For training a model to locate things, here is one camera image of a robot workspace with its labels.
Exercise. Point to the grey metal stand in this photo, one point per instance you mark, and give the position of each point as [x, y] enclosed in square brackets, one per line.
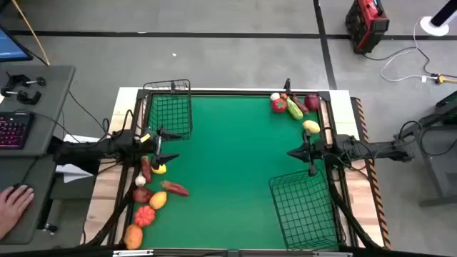
[439, 167]

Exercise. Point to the pink backlit keyboard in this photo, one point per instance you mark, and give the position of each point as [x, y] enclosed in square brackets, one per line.
[12, 130]

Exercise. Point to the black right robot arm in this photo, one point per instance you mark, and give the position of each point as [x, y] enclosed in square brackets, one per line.
[375, 150]

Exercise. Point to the red bell pepper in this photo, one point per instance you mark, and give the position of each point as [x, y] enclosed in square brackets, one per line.
[144, 216]

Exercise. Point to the bright yellow lemon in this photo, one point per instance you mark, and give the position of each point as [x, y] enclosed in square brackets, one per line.
[160, 170]

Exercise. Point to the dark red round fruit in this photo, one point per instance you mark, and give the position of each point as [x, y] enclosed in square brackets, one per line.
[312, 102]

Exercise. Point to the red apple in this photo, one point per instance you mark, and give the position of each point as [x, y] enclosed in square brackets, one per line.
[142, 195]

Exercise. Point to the yellow-orange mango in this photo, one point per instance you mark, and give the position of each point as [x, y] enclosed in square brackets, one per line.
[158, 200]

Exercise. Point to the grey desk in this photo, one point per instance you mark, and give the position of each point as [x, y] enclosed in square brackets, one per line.
[46, 107]

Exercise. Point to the white paper sheet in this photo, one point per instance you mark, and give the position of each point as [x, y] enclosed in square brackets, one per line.
[71, 173]

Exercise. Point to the yellow plug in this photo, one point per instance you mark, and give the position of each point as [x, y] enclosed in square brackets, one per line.
[442, 79]

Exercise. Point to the person's hand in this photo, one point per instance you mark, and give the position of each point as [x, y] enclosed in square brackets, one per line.
[12, 210]

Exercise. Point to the green table mat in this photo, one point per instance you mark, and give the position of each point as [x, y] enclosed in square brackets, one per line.
[232, 160]

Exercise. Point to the small orange vegetable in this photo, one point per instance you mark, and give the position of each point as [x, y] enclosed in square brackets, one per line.
[284, 96]

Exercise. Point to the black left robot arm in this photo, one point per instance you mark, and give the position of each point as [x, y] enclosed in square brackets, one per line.
[93, 148]

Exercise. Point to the dark red long pepper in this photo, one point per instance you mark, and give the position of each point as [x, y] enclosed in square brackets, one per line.
[146, 171]

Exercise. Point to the dark maroon eggplant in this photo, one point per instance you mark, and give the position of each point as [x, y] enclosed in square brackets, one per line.
[301, 105]

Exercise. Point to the white round stand base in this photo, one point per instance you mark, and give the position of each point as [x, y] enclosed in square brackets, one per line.
[428, 28]

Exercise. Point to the black yellow hazard strip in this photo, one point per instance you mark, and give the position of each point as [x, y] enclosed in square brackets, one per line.
[379, 207]

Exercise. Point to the black stand pole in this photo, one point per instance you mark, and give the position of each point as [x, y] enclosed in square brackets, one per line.
[444, 14]

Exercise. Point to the black clamp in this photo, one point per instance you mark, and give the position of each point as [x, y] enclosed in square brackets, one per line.
[21, 79]
[26, 97]

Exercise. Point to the red black equipment case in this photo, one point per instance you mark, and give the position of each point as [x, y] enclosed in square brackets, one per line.
[367, 25]

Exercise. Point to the red tomato green stem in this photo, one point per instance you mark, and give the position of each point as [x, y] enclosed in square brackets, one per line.
[279, 106]

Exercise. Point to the white garlic bulb with stem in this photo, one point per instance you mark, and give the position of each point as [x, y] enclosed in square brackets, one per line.
[140, 181]

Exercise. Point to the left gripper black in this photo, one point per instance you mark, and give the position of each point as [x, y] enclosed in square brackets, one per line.
[151, 148]

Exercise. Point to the small white garlic bulb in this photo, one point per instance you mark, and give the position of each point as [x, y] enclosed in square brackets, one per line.
[274, 96]

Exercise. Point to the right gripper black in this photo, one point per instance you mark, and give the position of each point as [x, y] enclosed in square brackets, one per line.
[319, 149]

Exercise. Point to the orange pumpkin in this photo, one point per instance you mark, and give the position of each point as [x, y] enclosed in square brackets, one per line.
[133, 236]

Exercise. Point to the black upright post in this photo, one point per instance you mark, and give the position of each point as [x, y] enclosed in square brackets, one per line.
[287, 85]

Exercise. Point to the yellow tape tag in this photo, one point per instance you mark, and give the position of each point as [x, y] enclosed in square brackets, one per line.
[145, 137]

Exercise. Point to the computer monitor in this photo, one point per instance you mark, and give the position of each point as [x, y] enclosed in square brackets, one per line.
[10, 46]

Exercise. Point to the thin yellow rod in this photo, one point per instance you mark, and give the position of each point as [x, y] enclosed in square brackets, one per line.
[30, 32]

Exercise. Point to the black computer mouse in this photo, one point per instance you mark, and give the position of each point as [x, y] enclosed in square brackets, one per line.
[14, 186]

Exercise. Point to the black metal table frame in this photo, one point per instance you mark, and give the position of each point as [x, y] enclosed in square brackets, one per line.
[232, 93]

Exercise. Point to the silver metal bracket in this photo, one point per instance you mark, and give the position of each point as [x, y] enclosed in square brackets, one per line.
[332, 254]
[132, 253]

